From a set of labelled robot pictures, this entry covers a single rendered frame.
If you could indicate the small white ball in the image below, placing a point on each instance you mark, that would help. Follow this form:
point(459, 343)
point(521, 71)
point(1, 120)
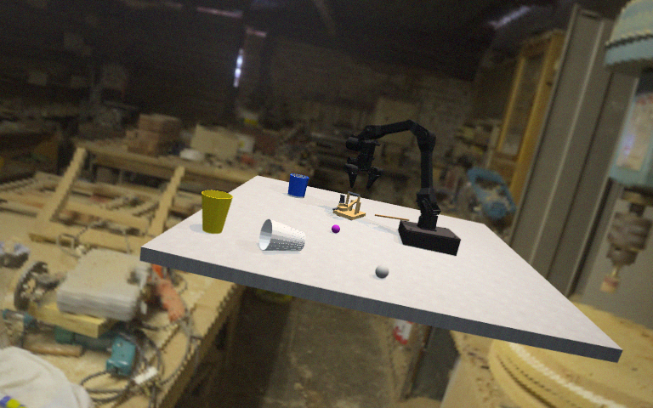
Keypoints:
point(382, 271)

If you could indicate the blue cup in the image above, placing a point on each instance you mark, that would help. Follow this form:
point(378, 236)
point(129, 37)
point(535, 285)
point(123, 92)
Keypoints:
point(297, 185)

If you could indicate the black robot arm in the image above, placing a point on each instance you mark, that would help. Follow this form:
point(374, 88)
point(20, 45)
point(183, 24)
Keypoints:
point(426, 198)

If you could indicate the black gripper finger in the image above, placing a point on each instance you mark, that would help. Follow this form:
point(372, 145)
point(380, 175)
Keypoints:
point(371, 179)
point(352, 178)

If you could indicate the olive yellow cup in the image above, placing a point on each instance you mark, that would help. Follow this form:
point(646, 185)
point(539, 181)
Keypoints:
point(215, 208)

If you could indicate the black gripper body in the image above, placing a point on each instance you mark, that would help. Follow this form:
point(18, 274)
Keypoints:
point(364, 165)

